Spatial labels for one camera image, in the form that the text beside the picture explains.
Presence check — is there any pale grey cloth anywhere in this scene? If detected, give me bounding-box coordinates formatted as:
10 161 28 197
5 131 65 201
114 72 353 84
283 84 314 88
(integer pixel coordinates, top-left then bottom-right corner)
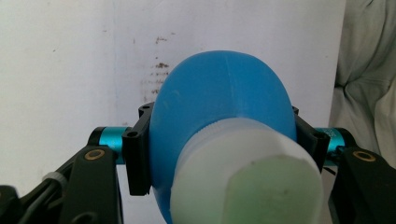
328 0 396 162

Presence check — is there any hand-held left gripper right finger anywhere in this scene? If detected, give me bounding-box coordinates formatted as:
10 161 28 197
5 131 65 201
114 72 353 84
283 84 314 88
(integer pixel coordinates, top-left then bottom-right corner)
290 105 357 174

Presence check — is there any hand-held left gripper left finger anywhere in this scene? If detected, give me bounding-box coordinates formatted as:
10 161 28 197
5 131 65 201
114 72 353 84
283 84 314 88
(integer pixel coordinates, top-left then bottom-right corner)
88 102 155 197

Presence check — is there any blue bottle with white cap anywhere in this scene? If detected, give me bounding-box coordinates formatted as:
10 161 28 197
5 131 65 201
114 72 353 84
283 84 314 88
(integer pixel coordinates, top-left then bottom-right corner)
148 49 325 224

